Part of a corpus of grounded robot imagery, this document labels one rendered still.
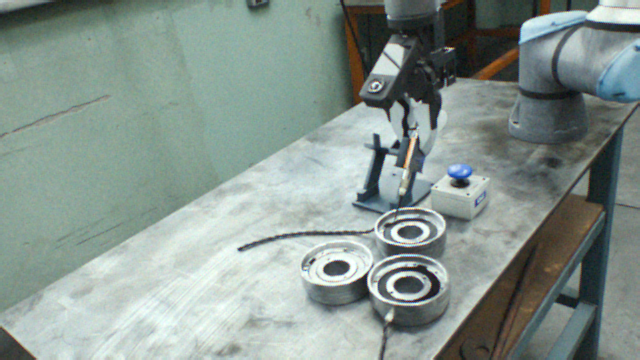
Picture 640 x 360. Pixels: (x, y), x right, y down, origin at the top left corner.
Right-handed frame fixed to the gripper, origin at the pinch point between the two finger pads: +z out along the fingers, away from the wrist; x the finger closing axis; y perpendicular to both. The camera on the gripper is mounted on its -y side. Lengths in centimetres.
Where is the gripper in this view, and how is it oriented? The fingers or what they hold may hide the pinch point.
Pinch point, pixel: (413, 148)
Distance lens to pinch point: 85.6
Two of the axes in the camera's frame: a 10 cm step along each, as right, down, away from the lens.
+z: 1.5, 8.7, 4.6
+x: -7.2, -2.2, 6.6
